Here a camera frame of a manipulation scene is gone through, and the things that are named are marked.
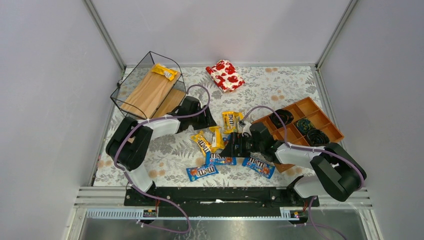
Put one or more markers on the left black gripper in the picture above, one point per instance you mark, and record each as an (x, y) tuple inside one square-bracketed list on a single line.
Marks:
[(201, 118)]

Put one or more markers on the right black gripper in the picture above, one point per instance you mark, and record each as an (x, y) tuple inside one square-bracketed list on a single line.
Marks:
[(235, 145)]

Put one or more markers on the yellow m&m bag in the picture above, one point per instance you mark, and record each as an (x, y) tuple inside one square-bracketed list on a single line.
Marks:
[(239, 119), (162, 70), (202, 142), (217, 139), (229, 120)]

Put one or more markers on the blue m&m bag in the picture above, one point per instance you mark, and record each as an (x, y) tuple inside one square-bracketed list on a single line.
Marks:
[(195, 173), (216, 159), (264, 169)]

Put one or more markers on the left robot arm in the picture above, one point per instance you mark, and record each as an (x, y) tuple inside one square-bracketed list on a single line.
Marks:
[(130, 142)]

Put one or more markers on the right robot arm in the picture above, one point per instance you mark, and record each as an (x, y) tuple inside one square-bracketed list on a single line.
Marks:
[(336, 172)]

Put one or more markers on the red white floral pouch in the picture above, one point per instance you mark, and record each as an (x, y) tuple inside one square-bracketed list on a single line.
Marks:
[(225, 76)]

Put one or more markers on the floral table mat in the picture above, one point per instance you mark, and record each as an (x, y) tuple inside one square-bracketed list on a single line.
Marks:
[(265, 89)]

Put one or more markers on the green black coiled roll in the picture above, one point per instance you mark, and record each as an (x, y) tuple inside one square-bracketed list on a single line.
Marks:
[(304, 125)]

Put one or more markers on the orange compartment tray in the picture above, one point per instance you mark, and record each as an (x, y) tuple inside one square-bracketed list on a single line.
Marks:
[(325, 130)]

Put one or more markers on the black wire wooden shelf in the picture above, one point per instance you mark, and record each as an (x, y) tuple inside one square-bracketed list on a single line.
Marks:
[(144, 94)]

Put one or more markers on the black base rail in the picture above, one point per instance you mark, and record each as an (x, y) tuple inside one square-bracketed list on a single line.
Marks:
[(218, 201)]

